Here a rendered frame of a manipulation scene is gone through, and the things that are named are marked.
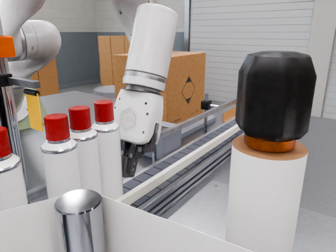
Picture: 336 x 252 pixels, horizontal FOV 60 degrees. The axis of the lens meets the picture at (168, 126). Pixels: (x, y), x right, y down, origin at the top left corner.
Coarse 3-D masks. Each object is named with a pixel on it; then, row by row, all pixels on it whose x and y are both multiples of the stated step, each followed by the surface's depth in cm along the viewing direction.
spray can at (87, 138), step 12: (72, 108) 46; (84, 108) 46; (72, 120) 46; (84, 120) 46; (72, 132) 46; (84, 132) 46; (96, 132) 48; (84, 144) 46; (96, 144) 48; (84, 156) 47; (96, 156) 48; (84, 168) 47; (96, 168) 49; (84, 180) 48; (96, 180) 49
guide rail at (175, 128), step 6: (228, 102) 103; (234, 102) 107; (216, 108) 95; (222, 108) 99; (198, 114) 88; (204, 114) 89; (210, 114) 92; (186, 120) 82; (192, 120) 83; (198, 120) 87; (174, 126) 77; (180, 126) 79; (162, 132) 72; (168, 132) 74; (36, 186) 47; (42, 186) 47; (30, 192) 45; (36, 192) 46; (42, 192) 47; (30, 198) 45
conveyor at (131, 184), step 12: (216, 132) 97; (240, 132) 97; (192, 144) 87; (180, 156) 78; (204, 156) 78; (156, 168) 72; (132, 180) 66; (144, 180) 66; (168, 180) 66; (156, 192) 61; (132, 204) 57
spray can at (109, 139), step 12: (96, 108) 50; (108, 108) 50; (96, 120) 50; (108, 120) 50; (108, 132) 50; (108, 144) 50; (108, 156) 51; (120, 156) 53; (108, 168) 52; (120, 168) 54; (108, 180) 52; (120, 180) 54; (108, 192) 53; (120, 192) 55
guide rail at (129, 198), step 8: (232, 128) 90; (216, 136) 83; (224, 136) 85; (208, 144) 77; (216, 144) 82; (192, 152) 72; (200, 152) 74; (184, 160) 68; (192, 160) 71; (168, 168) 64; (176, 168) 66; (152, 176) 60; (160, 176) 61; (168, 176) 63; (144, 184) 57; (152, 184) 59; (128, 192) 54; (136, 192) 55; (144, 192) 57; (120, 200) 52; (128, 200) 53
